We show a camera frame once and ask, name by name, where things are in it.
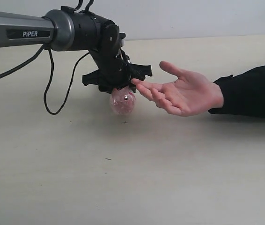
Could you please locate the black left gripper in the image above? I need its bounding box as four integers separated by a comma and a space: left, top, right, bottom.
82, 24, 153, 89

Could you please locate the pink peach drink bottle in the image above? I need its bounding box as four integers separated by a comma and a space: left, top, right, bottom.
110, 86, 136, 115

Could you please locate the black sleeved forearm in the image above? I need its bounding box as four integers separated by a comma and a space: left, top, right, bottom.
208, 65, 265, 119

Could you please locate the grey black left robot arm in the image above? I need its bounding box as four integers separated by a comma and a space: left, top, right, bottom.
0, 6, 152, 93

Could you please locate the open bare human hand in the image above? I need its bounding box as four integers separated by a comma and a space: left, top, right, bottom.
132, 61, 224, 117

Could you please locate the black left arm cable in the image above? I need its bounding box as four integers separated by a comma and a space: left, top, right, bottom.
0, 44, 93, 115

